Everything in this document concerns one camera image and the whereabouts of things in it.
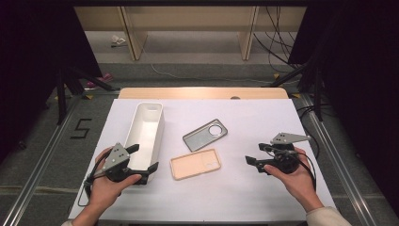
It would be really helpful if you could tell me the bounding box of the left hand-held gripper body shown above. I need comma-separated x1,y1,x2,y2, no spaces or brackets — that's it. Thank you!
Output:
103,142,137,184

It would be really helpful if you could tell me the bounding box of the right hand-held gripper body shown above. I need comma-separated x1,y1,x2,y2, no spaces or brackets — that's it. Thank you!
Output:
265,132,311,175

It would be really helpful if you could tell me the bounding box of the white plastic storage box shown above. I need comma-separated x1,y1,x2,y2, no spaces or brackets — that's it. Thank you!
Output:
123,102,166,186

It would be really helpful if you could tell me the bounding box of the beige phone case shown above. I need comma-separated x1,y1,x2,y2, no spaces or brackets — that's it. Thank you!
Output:
169,148,222,182

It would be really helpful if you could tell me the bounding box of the grey phone case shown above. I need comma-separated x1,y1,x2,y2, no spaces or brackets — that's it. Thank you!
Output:
182,118,229,153

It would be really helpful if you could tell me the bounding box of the person's right hand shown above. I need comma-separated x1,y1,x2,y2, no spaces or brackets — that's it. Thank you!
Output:
263,149,324,213

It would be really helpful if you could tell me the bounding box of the person's left hand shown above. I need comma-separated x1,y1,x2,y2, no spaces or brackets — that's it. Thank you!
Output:
88,148,143,210

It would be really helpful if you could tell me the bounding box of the white table sheet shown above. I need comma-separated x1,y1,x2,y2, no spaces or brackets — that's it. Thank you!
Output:
68,98,338,222

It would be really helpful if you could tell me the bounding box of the black metal stand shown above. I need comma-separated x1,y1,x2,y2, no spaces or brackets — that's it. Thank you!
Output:
56,66,117,126
268,59,325,122

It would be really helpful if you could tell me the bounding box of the pink object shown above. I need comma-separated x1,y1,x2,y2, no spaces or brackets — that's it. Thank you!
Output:
86,73,114,89

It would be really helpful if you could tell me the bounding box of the crumpled white paper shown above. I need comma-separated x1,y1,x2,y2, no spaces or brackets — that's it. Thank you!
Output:
110,35,127,48

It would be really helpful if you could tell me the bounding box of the dark curtain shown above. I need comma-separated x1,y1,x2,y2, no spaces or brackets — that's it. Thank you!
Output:
287,0,399,218
0,0,104,164

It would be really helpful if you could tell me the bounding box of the wooden bench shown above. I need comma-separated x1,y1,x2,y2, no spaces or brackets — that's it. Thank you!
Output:
73,6,307,62

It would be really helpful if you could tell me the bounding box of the right hand-held gripper cable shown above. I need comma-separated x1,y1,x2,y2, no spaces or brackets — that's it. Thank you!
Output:
264,145,318,192

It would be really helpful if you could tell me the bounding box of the metal floor rail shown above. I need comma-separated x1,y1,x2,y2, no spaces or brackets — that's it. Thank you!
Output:
1,93,83,226
298,93,378,226

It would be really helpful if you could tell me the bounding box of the black floor cable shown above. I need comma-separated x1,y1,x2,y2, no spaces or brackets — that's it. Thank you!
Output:
295,103,322,159

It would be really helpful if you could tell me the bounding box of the bundle of black cables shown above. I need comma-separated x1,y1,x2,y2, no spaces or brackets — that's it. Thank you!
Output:
253,6,303,71

